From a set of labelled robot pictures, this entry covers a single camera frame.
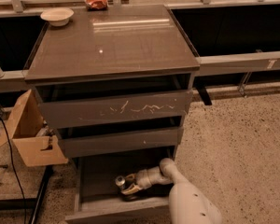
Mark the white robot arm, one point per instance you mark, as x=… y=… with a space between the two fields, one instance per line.
x=187 y=204

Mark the grey top drawer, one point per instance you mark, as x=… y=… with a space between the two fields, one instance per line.
x=116 y=109

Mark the white bowl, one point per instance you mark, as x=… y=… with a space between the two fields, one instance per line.
x=58 y=16

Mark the blue silver redbull can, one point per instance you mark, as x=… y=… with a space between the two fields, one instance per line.
x=120 y=181

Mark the crumpled red chip bag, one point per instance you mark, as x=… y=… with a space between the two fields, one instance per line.
x=96 y=4

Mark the grey open bottom drawer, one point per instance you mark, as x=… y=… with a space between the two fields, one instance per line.
x=98 y=200

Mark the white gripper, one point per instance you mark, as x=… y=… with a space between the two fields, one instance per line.
x=144 y=180

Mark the open cardboard box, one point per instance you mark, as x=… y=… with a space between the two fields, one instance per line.
x=25 y=129

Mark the grey middle drawer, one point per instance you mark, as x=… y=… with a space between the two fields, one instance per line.
x=112 y=143

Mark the grey drawer cabinet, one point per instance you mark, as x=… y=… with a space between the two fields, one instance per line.
x=160 y=61

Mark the grey metal railing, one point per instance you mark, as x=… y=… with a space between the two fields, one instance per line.
x=72 y=68

